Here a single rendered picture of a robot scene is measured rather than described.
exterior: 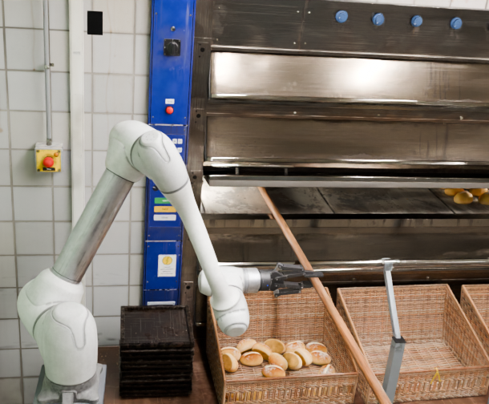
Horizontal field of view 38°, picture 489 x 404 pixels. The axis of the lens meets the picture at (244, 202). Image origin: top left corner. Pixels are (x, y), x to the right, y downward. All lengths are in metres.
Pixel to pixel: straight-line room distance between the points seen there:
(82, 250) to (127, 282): 0.82
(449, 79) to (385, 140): 0.36
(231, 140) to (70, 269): 0.92
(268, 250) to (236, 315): 0.84
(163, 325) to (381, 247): 1.05
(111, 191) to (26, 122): 0.67
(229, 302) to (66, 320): 0.52
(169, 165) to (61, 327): 0.57
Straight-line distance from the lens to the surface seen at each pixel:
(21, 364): 3.31
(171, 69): 2.70
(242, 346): 3.13
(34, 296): 2.32
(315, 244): 3.14
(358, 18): 2.86
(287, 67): 2.82
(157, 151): 2.07
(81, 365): 2.19
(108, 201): 2.24
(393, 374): 2.84
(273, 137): 2.88
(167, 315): 2.96
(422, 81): 3.02
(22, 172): 2.87
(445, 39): 3.02
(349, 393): 2.98
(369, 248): 3.23
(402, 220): 3.22
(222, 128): 2.84
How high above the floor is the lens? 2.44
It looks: 24 degrees down
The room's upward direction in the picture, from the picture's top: 5 degrees clockwise
